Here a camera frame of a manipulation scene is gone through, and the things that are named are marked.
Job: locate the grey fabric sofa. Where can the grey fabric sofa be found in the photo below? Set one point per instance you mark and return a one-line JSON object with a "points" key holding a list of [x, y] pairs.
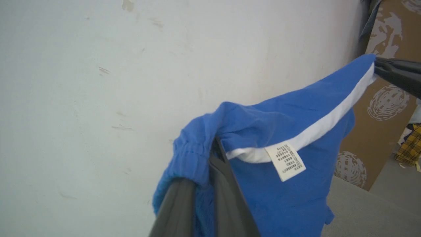
{"points": [[368, 217]]}

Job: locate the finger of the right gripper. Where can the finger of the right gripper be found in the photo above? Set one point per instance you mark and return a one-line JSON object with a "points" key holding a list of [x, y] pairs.
{"points": [[401, 63], [404, 79]]}

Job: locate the brown printed cardboard box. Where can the brown printed cardboard box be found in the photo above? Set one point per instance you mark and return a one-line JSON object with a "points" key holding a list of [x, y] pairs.
{"points": [[381, 131]]}

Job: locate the pale light cloth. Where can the pale light cloth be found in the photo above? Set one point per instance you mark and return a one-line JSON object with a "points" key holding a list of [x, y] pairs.
{"points": [[417, 113]]}

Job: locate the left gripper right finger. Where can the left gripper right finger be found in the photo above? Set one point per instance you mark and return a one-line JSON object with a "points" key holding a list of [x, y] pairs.
{"points": [[230, 210]]}

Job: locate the dark grey hanging cloth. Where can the dark grey hanging cloth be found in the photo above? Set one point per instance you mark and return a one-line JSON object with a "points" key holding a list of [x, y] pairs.
{"points": [[370, 23]]}

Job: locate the blue shorts with white stripe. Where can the blue shorts with white stripe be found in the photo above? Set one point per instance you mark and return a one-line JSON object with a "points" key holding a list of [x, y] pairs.
{"points": [[279, 197]]}

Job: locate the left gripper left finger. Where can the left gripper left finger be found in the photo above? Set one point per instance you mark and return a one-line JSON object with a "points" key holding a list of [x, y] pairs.
{"points": [[181, 210]]}

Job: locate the yellow plaid cloth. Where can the yellow plaid cloth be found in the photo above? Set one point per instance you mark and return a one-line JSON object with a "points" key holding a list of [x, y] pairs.
{"points": [[411, 148]]}

